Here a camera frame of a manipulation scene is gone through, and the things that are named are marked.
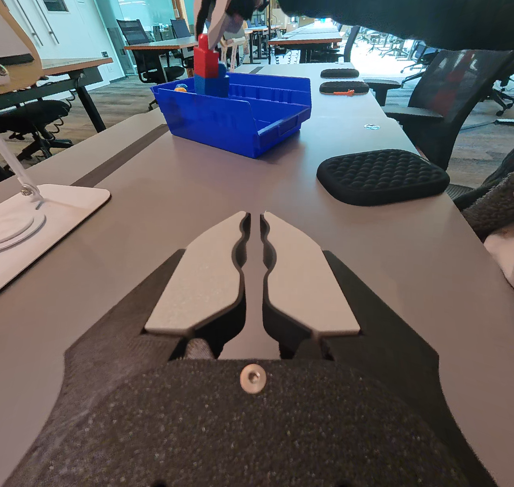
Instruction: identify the blue two-stud mega block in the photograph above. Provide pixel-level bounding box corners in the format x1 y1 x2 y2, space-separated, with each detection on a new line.
195 62 230 97

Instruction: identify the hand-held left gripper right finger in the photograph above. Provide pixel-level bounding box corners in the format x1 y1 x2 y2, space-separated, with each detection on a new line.
260 211 362 360

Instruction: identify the person's right forearm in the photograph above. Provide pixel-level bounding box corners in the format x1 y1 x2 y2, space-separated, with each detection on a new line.
275 0 514 52

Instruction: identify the wood-edged office desk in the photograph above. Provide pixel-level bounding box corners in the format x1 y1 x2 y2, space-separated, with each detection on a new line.
267 23 345 64
0 57 114 134
124 37 201 83

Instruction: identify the blue plastic bin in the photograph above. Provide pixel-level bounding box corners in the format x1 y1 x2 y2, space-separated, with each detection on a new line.
150 72 312 159

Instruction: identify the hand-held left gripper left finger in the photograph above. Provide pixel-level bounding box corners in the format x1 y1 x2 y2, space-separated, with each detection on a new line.
144 211 251 359

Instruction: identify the large black textured mat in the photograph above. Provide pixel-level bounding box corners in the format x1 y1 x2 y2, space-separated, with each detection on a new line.
316 149 450 207

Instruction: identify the red one-stud mega block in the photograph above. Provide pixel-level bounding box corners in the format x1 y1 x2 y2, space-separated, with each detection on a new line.
194 34 221 79

